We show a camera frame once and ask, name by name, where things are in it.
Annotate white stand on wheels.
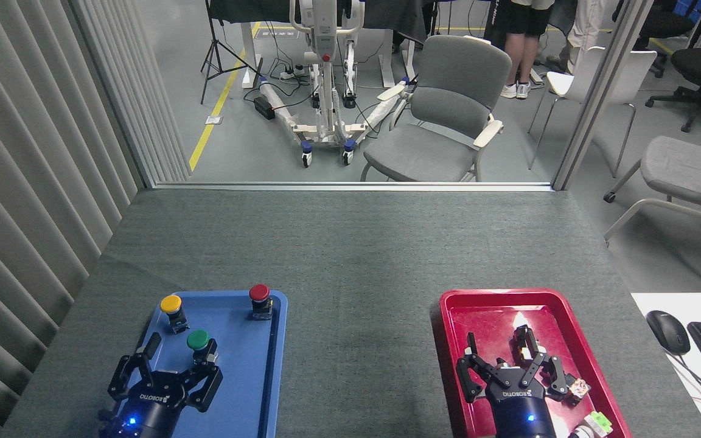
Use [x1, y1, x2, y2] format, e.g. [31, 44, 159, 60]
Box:
[258, 0, 413, 169]

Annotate blue plastic tray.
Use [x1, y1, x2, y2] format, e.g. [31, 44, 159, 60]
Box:
[109, 290, 288, 438]

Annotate green white switch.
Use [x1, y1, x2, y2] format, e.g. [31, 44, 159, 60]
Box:
[568, 411, 614, 438]

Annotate black computer mouse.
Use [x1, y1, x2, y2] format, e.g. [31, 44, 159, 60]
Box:
[646, 310, 691, 356]

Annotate red plastic tray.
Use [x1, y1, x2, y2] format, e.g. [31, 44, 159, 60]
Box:
[439, 288, 632, 438]

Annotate silver post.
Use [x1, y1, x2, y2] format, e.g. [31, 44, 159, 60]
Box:
[551, 0, 656, 192]

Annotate black orange switch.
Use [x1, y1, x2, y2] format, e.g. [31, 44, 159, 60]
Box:
[511, 325, 541, 366]

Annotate grey chair with armrests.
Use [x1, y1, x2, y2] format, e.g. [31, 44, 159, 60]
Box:
[360, 35, 513, 183]

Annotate small white orange block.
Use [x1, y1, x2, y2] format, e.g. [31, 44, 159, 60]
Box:
[566, 377, 591, 403]

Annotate black tripod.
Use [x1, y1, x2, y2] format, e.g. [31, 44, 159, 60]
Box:
[200, 0, 263, 105]

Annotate person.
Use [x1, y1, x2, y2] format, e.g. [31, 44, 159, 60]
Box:
[544, 0, 608, 78]
[499, 0, 557, 100]

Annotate grey chair on castors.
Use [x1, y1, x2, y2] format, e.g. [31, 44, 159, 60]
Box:
[602, 135, 701, 292]

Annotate red push button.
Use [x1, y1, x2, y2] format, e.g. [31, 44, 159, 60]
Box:
[249, 284, 274, 321]

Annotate white plastic chair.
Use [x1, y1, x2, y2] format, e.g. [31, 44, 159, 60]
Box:
[527, 46, 658, 179]

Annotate yellow push button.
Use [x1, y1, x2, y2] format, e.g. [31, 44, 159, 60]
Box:
[160, 295, 190, 335]

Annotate green push button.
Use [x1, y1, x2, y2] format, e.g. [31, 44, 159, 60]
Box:
[187, 330, 219, 366]

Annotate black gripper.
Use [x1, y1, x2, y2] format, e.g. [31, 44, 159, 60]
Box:
[456, 332, 571, 438]
[99, 333, 224, 438]

